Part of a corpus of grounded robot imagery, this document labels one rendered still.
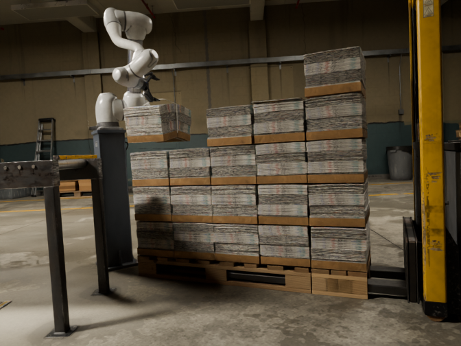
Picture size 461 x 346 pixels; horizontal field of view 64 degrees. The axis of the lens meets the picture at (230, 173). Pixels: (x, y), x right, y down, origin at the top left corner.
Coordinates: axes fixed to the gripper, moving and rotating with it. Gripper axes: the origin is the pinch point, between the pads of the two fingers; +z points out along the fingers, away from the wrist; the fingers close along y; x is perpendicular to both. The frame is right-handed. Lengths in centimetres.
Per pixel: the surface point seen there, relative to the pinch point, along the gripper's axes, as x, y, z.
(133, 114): -5.4, 19.7, -18.8
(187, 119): 15.0, 19.7, 15.3
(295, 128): 100, 35, -16
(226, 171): 58, 58, -14
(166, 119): 13.7, 22.8, -9.7
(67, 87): -579, -165, 456
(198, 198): 39, 73, -13
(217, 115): 54, 25, -16
